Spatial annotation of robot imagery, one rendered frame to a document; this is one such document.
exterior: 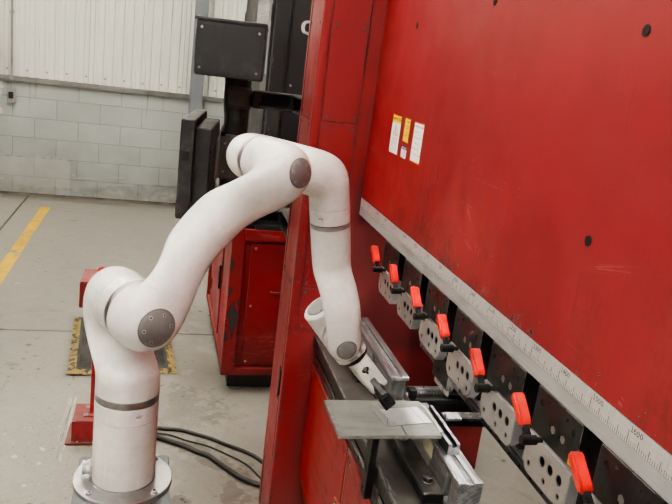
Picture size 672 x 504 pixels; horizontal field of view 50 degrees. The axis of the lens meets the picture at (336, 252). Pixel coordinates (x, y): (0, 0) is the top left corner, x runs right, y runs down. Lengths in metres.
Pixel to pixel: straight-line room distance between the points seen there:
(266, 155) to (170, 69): 7.10
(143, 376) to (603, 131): 0.91
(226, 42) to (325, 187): 1.17
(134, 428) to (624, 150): 0.98
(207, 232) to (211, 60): 1.30
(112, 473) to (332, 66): 1.52
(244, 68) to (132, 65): 5.92
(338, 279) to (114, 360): 0.51
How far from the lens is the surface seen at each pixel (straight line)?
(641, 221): 1.13
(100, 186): 8.63
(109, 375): 1.40
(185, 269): 1.33
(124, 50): 8.46
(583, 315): 1.24
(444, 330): 1.67
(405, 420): 1.86
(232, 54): 2.57
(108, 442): 1.45
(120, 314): 1.30
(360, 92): 2.49
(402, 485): 1.85
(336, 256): 1.57
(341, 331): 1.57
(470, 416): 1.94
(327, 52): 2.46
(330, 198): 1.52
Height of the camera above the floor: 1.85
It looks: 15 degrees down
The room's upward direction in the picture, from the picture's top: 7 degrees clockwise
